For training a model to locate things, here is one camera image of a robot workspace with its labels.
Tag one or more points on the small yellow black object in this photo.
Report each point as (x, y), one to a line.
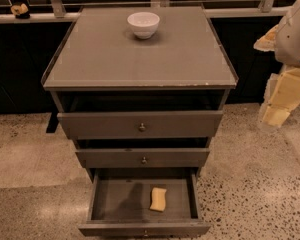
(20, 11)

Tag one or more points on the metal railing frame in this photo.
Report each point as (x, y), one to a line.
(156, 4)

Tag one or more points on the grey top drawer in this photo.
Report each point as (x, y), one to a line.
(145, 116)

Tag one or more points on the yellow sponge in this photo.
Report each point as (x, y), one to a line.
(158, 199)

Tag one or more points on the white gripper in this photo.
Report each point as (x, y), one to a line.
(294, 40)

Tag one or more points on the grey drawer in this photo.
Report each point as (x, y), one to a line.
(121, 198)
(145, 116)
(129, 153)

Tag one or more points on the white ceramic bowl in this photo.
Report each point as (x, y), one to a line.
(143, 24)

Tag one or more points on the grey drawer cabinet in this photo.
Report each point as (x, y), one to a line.
(102, 57)

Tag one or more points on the grey middle drawer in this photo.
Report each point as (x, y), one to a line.
(129, 153)

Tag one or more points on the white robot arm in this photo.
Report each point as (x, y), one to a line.
(287, 43)

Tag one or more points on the grey bottom drawer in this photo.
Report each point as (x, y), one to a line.
(121, 198)

